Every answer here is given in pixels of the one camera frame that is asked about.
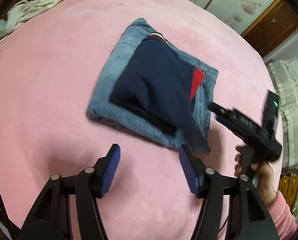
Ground wooden drawer cabinet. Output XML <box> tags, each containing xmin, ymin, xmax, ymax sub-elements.
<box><xmin>278</xmin><ymin>174</ymin><xmax>298</xmax><ymax>209</ymax></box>

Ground pink plush bed blanket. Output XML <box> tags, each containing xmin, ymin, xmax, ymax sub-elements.
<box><xmin>0</xmin><ymin>0</ymin><xmax>273</xmax><ymax>239</ymax></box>

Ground folded blue jeans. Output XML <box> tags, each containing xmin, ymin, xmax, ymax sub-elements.
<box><xmin>87</xmin><ymin>18</ymin><xmax>218</xmax><ymax>153</ymax></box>

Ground beige lace covered furniture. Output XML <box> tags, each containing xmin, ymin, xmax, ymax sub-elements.
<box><xmin>267</xmin><ymin>57</ymin><xmax>298</xmax><ymax>169</ymax></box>

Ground dark wooden door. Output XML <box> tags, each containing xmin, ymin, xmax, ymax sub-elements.
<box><xmin>242</xmin><ymin>0</ymin><xmax>298</xmax><ymax>57</ymax></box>

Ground person right hand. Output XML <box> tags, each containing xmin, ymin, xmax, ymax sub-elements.
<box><xmin>234</xmin><ymin>146</ymin><xmax>277</xmax><ymax>207</ymax></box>

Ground pink sleeved right forearm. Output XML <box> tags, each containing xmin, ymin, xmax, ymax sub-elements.
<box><xmin>268</xmin><ymin>191</ymin><xmax>298</xmax><ymax>240</ymax></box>

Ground crumpled grey white cloth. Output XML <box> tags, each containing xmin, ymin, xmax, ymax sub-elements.
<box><xmin>0</xmin><ymin>0</ymin><xmax>63</xmax><ymax>40</ymax></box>

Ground navy red varsity jacket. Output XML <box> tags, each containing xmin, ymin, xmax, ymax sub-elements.
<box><xmin>110</xmin><ymin>33</ymin><xmax>205</xmax><ymax>135</ymax></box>

